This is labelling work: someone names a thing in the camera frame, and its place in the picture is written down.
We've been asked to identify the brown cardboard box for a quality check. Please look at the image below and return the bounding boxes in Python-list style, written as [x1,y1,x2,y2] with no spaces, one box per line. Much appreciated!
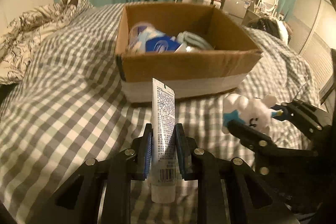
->
[115,2,262,103]

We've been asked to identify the grey mini fridge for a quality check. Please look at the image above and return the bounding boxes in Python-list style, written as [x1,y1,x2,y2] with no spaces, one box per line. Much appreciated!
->
[222,0,249,18]

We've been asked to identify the blue white tissue pack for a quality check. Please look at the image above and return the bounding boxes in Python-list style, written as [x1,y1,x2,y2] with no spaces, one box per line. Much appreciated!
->
[129,28,181,53]

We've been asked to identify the white cream tube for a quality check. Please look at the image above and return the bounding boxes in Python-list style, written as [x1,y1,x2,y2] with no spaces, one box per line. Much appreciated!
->
[151,79,177,204]

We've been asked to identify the black and white clothes pile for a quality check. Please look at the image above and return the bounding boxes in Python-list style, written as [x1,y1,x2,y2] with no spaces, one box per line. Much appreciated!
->
[246,17,293,45]

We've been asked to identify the clear bottle blue label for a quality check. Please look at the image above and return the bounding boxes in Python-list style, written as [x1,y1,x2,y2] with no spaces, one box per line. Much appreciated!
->
[128,22,153,50]

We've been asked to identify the grey checkered duvet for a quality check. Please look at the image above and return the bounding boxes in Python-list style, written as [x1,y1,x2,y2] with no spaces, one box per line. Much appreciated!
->
[1,3,320,223]

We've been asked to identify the clear plastic bottle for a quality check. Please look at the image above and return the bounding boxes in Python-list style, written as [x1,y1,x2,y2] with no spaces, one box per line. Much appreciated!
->
[175,43,201,53]

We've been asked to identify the white cloud plush blue star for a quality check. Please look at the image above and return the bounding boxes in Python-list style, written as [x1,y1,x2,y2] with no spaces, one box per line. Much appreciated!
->
[222,93,283,134]

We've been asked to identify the floral white blanket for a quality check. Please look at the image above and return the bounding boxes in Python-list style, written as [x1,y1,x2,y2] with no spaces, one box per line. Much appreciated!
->
[1,3,76,85]

